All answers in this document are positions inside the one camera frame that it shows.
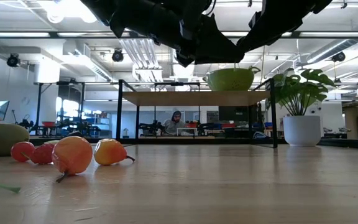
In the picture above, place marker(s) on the large orange peach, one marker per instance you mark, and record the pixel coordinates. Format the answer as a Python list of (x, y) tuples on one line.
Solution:
[(71, 155)]

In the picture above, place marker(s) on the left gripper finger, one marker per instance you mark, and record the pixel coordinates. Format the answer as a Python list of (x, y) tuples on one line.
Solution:
[(213, 46), (186, 58)]

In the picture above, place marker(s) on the green colander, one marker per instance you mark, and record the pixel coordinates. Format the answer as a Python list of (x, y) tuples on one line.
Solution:
[(232, 80)]

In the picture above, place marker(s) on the black overhead beam with lights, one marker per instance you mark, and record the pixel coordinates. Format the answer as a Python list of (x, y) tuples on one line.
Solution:
[(54, 34)]

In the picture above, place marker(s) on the red raspberry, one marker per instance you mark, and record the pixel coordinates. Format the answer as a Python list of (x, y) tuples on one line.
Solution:
[(42, 154)]

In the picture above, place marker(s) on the green mango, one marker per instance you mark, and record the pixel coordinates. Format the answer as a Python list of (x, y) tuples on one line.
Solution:
[(0, 138)]

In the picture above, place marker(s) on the person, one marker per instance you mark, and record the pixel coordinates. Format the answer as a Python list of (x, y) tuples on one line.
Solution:
[(174, 123)]

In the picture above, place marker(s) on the yellow-orange peach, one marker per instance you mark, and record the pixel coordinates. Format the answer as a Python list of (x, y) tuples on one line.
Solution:
[(109, 152)]

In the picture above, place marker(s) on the black background robot arm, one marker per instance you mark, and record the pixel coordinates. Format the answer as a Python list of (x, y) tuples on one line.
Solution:
[(205, 127), (151, 127)]

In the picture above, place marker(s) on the red cherry with green stem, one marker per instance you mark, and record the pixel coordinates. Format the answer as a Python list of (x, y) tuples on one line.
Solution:
[(22, 151)]

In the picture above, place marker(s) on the green plant in white pot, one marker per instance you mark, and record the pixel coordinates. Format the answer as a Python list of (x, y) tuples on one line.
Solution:
[(301, 130)]

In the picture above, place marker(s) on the black background workstation frame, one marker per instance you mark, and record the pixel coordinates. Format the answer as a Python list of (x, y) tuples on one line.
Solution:
[(82, 102)]

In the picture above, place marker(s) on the wooden shelf with black legs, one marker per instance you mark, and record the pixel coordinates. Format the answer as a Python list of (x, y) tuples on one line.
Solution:
[(194, 98)]

